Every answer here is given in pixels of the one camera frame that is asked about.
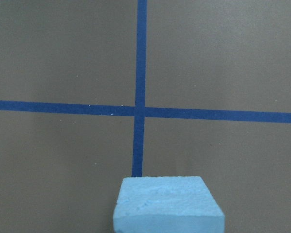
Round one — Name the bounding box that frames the light blue foam block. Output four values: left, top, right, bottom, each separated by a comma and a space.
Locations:
113, 176, 225, 233

